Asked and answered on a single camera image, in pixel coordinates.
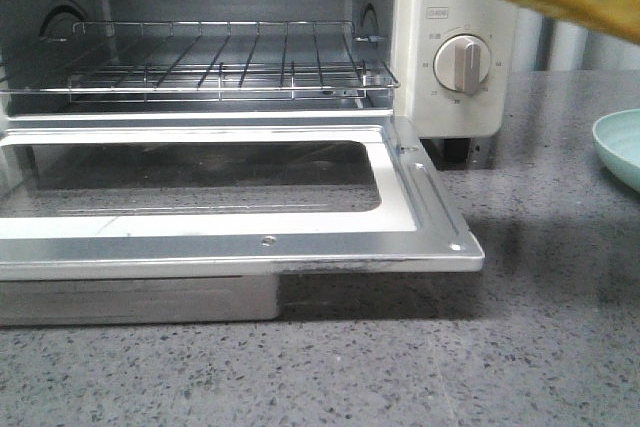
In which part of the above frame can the silver oven door handle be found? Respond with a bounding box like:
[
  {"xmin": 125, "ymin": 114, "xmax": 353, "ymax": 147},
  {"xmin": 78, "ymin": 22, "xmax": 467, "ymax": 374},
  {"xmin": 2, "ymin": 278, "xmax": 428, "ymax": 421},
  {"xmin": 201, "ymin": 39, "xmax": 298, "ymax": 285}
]
[{"xmin": 1, "ymin": 275, "xmax": 280, "ymax": 326}]

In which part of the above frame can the black right oven foot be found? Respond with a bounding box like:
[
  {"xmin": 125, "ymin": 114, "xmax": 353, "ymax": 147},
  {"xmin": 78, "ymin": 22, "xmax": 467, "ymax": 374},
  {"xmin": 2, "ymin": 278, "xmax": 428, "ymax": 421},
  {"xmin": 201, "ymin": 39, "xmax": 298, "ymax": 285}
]
[{"xmin": 442, "ymin": 138, "xmax": 471, "ymax": 164}]

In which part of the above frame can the lower timer knob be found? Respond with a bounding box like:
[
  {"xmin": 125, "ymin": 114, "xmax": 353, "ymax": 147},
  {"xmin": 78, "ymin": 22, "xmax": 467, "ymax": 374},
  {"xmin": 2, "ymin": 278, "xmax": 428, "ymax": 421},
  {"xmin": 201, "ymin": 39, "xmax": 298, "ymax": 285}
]
[{"xmin": 433, "ymin": 35, "xmax": 491, "ymax": 95}]

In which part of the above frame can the mint green plate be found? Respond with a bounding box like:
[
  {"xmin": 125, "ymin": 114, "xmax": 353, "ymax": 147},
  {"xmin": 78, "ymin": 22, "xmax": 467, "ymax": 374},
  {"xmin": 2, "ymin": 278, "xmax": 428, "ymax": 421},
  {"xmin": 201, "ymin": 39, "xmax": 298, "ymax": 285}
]
[{"xmin": 592, "ymin": 109, "xmax": 640, "ymax": 192}]

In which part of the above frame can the glass oven door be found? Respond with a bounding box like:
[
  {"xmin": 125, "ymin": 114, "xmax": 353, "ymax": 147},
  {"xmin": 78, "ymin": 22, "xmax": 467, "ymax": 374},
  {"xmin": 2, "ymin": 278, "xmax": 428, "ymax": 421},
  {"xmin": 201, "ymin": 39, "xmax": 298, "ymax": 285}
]
[{"xmin": 1, "ymin": 117, "xmax": 484, "ymax": 281}]

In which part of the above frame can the cream white toaster oven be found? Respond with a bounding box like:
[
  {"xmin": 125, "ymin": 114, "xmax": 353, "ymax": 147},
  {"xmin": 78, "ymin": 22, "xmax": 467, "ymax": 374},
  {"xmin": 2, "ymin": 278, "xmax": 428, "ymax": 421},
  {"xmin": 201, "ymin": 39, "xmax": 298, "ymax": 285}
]
[{"xmin": 1, "ymin": 0, "xmax": 516, "ymax": 140}]

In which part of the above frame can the metal wire oven rack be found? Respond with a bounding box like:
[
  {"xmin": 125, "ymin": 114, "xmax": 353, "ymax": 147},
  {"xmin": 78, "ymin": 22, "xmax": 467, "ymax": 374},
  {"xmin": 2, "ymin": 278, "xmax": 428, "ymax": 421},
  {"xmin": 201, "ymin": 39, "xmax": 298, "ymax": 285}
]
[{"xmin": 1, "ymin": 20, "xmax": 399, "ymax": 102}]

